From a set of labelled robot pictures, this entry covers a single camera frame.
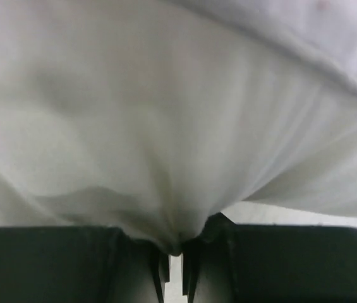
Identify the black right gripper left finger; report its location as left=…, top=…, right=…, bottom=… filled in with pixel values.
left=0, top=227, right=169, bottom=303

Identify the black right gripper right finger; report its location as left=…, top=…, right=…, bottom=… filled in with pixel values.
left=182, top=213, right=357, bottom=302

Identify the white pillow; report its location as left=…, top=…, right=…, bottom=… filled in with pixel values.
left=0, top=1, right=357, bottom=255

